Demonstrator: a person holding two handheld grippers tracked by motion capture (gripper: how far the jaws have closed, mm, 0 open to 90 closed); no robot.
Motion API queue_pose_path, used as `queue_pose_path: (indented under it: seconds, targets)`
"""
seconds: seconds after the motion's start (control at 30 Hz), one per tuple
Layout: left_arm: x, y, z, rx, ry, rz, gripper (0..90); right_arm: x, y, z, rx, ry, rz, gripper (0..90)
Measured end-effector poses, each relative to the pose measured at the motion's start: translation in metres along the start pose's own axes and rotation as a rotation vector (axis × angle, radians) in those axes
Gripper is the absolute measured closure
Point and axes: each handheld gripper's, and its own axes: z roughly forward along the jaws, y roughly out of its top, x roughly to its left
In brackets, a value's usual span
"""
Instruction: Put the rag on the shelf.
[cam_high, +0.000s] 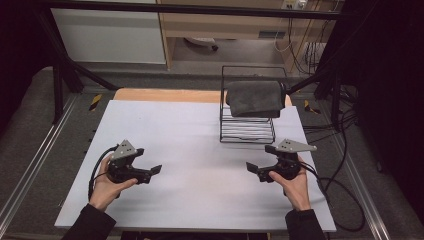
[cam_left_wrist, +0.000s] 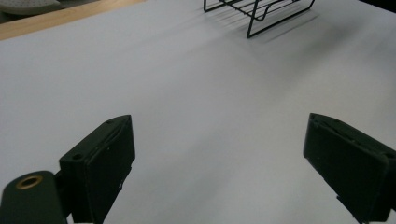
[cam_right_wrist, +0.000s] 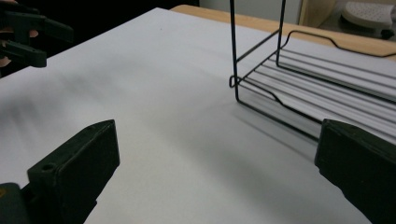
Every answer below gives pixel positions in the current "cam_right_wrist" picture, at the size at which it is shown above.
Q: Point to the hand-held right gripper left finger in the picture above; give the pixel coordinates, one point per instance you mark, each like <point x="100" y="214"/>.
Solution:
<point x="77" y="174"/>

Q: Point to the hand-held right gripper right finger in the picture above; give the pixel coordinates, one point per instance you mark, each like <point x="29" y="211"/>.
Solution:
<point x="361" y="168"/>

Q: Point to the wooden table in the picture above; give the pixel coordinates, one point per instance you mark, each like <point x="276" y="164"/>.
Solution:
<point x="351" y="42"/>

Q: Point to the white foot pedal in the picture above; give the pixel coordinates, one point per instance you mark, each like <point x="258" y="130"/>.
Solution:
<point x="367" y="15"/>

